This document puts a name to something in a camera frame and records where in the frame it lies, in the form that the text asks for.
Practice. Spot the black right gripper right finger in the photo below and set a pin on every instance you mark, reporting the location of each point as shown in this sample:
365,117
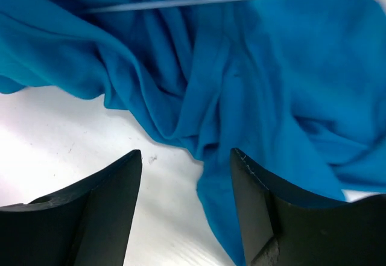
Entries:
283,224

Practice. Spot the blue t shirt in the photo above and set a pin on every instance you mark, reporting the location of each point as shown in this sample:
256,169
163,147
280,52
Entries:
298,85

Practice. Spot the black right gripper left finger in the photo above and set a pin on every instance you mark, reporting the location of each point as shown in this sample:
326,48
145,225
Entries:
85,223

